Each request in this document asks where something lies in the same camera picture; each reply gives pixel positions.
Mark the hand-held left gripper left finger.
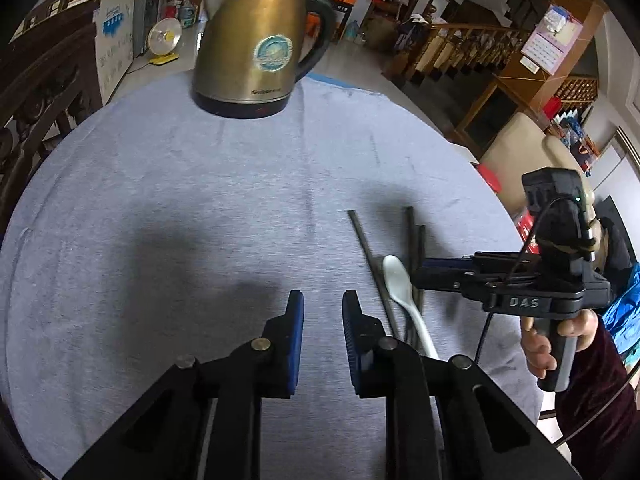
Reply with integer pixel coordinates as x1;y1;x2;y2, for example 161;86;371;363
62;289;306;480

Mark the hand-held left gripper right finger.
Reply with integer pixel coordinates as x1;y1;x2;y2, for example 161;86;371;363
341;289;583;480

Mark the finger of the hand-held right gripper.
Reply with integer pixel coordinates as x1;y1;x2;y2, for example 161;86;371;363
412;254;543;306

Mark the black chopstick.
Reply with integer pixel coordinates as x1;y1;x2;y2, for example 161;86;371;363
347;209;403;343
415;224;427;316
404;206;417;348

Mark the white ceramic spoon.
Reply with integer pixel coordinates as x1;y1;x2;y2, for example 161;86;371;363
382;254;440;361

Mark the person's right forearm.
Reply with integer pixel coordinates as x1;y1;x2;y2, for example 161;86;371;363
555;325;640;466

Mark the person's right hand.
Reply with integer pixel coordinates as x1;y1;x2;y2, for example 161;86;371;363
520;311;599;381

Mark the red plastic child chair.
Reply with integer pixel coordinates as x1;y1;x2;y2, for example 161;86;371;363
515;210;540;253

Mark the blue jacket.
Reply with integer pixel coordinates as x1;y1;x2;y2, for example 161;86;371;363
600;260;640;366

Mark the blue-grey table cloth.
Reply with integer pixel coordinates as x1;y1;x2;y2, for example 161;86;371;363
0;72;546;480

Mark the wooden staircase railing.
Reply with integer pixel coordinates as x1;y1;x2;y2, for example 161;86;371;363
395;20;601;106

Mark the dark wooden side table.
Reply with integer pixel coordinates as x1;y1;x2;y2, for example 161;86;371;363
325;0;357;41

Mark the gold electric kettle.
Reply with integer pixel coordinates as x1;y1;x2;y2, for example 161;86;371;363
192;0;336;120

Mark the yellow electric fan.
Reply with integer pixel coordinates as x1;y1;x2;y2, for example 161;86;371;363
146;16;183;66

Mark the white chest freezer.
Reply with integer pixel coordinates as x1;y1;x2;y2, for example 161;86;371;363
92;0;138;106

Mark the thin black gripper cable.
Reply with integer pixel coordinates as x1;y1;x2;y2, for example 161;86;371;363
472;195;640;446

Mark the pink wall calendar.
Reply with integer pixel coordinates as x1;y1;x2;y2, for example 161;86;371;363
520;4;583;75

